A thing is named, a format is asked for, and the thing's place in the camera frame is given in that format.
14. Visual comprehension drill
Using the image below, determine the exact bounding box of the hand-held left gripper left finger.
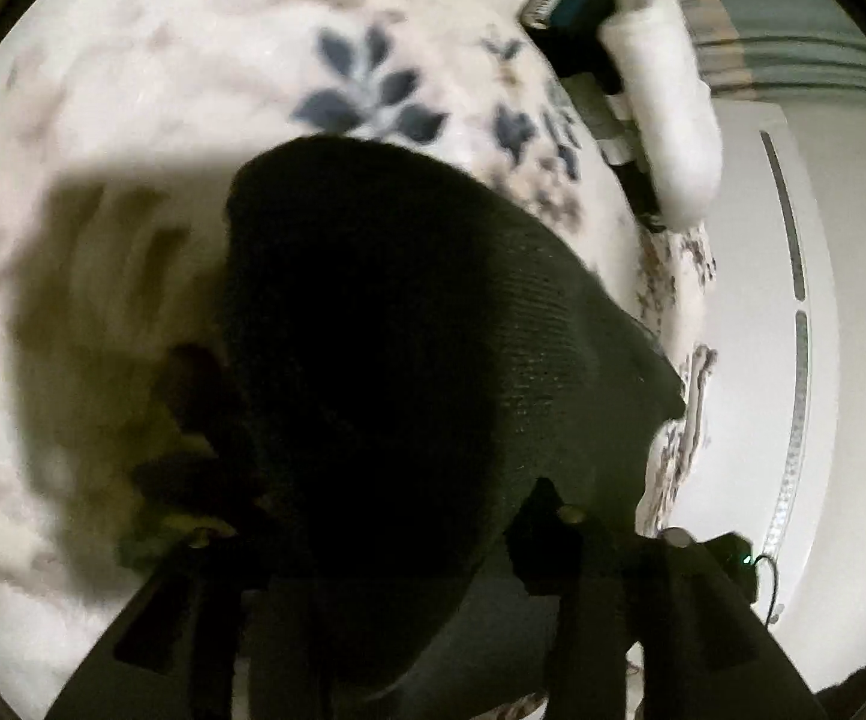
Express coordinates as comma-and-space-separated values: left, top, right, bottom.
43, 345, 273, 720

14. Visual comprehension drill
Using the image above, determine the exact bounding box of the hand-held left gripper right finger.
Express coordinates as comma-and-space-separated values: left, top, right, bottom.
504, 476, 828, 720

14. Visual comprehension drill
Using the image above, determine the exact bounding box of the dark green striped sweater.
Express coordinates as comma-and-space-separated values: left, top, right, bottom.
118, 135, 689, 720

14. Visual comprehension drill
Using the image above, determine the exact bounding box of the white headboard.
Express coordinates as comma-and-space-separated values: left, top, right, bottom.
650, 101, 866, 691

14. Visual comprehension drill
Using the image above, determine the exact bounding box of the floral checked blanket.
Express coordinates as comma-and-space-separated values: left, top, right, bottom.
0, 0, 720, 720

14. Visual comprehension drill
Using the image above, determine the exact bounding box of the grey-blue banded curtain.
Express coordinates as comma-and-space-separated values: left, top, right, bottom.
613, 0, 866, 100

